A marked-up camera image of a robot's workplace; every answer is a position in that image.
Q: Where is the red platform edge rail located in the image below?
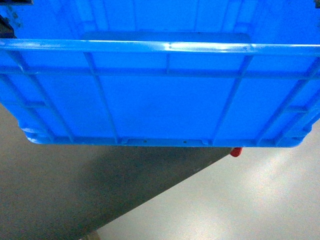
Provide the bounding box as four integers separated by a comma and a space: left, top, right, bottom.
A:
230, 147, 243, 158

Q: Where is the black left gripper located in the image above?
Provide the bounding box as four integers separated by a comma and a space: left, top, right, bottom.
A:
0, 16, 14, 39

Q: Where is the large blue plastic crate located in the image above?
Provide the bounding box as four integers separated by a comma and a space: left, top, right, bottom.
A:
0, 0, 320, 148

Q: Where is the dark grey floor mat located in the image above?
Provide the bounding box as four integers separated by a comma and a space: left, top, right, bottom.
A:
0, 107, 231, 240

